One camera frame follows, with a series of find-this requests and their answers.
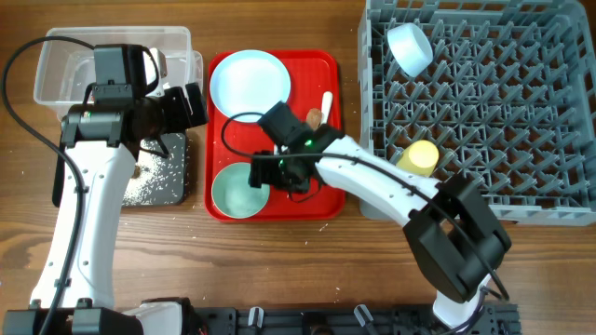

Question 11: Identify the brown wooden stick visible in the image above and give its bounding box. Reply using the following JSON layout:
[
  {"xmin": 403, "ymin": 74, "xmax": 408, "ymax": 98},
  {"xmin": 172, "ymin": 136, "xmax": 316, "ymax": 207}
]
[{"xmin": 305, "ymin": 108, "xmax": 323, "ymax": 130}]

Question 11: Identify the pale green bowl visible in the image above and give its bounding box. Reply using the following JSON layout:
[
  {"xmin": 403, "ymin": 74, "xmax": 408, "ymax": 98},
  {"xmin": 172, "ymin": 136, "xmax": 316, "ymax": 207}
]
[{"xmin": 211, "ymin": 162, "xmax": 270, "ymax": 219}]

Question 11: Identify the white rice pile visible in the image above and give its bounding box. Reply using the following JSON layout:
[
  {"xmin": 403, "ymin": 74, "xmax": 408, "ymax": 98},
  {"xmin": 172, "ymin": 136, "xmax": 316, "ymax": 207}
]
[{"xmin": 123, "ymin": 139, "xmax": 186, "ymax": 206}]

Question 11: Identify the light blue plate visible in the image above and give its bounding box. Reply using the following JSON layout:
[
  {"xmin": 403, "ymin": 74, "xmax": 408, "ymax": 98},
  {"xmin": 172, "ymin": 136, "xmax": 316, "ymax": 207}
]
[{"xmin": 210, "ymin": 49, "xmax": 291, "ymax": 123}]

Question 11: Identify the white plastic spoon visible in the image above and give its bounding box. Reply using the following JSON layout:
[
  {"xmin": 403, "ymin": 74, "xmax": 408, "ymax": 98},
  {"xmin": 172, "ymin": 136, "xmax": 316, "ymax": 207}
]
[{"xmin": 320, "ymin": 91, "xmax": 333, "ymax": 124}]

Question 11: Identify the yellow plastic cup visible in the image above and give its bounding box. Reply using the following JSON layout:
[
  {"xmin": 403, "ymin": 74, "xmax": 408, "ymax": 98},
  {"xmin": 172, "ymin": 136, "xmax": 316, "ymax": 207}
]
[{"xmin": 396, "ymin": 140, "xmax": 440, "ymax": 177}]

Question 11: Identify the light blue bowl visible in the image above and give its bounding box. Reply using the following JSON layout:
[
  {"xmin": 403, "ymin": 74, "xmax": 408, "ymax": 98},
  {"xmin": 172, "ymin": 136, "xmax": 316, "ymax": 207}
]
[{"xmin": 386, "ymin": 23, "xmax": 434, "ymax": 77}]

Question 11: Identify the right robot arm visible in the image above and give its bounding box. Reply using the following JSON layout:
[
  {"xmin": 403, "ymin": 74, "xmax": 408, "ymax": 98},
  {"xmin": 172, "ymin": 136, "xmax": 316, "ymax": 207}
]
[{"xmin": 249, "ymin": 102, "xmax": 511, "ymax": 334}]

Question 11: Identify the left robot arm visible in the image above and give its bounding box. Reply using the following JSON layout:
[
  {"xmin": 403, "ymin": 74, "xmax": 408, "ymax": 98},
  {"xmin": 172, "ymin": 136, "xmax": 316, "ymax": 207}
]
[{"xmin": 3, "ymin": 44, "xmax": 208, "ymax": 334}]

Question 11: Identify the black food waste tray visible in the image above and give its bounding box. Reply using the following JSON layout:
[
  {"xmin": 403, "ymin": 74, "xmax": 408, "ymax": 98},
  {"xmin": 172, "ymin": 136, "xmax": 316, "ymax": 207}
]
[{"xmin": 51, "ymin": 132, "xmax": 189, "ymax": 209}]

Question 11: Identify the clear plastic waste bin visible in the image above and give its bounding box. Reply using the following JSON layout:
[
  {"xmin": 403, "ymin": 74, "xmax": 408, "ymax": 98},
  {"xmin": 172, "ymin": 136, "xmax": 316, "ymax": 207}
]
[{"xmin": 34, "ymin": 26, "xmax": 203, "ymax": 119}]

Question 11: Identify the grey-blue dishwasher rack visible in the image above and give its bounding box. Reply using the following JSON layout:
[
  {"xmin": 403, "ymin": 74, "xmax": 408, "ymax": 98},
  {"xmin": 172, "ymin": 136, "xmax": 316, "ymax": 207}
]
[{"xmin": 358, "ymin": 1, "xmax": 595, "ymax": 226}]

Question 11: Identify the brown food scrap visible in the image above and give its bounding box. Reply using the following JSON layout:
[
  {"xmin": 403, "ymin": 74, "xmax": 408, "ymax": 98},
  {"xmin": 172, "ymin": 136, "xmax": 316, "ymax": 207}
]
[{"xmin": 131, "ymin": 166, "xmax": 141, "ymax": 179}]

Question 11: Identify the red plastic tray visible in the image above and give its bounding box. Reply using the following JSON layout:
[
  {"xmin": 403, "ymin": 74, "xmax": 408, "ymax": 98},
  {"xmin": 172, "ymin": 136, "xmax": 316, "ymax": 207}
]
[{"xmin": 204, "ymin": 50, "xmax": 345, "ymax": 222}]

